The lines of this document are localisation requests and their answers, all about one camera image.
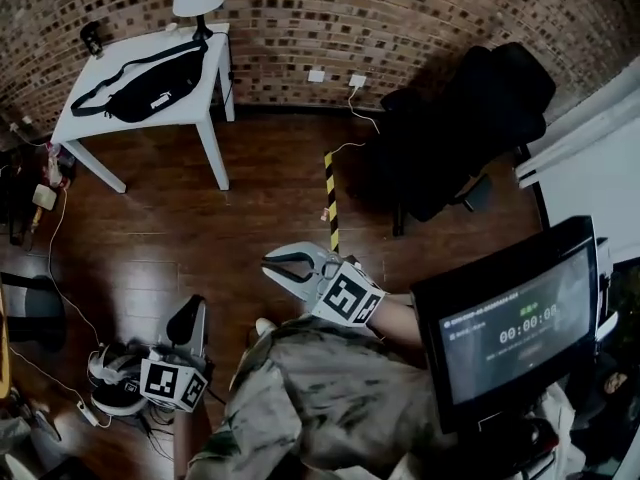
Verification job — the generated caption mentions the black computer monitor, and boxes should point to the black computer monitor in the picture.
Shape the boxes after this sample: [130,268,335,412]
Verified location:
[409,215,601,434]

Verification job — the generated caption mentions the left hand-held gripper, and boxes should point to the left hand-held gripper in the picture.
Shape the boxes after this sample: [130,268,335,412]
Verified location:
[137,295,211,414]

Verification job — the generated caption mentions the white power strip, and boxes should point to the white power strip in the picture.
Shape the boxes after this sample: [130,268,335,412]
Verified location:
[75,400,101,427]

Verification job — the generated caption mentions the person's white shoe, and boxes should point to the person's white shoe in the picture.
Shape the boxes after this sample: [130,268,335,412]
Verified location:
[248,316,276,349]

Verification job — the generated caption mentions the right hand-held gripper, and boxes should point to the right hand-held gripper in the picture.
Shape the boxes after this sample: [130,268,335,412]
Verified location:
[260,240,389,328]

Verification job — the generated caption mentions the person's camouflage clothing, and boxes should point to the person's camouflage clothing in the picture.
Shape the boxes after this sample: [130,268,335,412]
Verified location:
[187,312,451,480]

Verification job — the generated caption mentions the yellow black striped tape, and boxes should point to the yellow black striped tape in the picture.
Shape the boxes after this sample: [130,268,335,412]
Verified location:
[323,150,342,257]

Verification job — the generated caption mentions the white headset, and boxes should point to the white headset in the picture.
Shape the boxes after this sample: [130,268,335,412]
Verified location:
[87,340,151,417]

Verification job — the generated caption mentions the white desk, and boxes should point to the white desk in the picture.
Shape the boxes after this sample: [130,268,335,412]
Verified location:
[514,57,640,264]

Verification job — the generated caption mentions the round wooden table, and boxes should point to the round wooden table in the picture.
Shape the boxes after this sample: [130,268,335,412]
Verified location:
[0,287,14,399]

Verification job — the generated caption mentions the pink white packet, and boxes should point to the pink white packet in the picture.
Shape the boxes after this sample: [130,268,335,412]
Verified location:
[44,140,76,189]

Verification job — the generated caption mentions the white charger cable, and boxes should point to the white charger cable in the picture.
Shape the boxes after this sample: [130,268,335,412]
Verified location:
[329,85,381,157]

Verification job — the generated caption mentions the black side chair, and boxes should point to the black side chair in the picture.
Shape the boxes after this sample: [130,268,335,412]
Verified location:
[0,270,69,354]

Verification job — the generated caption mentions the person's right forearm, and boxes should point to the person's right forearm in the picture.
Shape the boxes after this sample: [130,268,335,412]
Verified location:
[367,297,426,347]

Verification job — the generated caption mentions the white adapter box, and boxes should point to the white adapter box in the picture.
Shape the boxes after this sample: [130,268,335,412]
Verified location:
[32,184,57,212]

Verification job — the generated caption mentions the black office chair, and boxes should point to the black office chair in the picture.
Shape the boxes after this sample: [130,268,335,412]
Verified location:
[349,42,557,239]

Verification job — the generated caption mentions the black waist bag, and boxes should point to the black waist bag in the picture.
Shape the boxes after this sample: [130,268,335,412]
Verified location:
[69,39,209,123]

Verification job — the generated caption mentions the white square table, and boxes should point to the white square table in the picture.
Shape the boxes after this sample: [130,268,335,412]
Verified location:
[49,31,236,194]

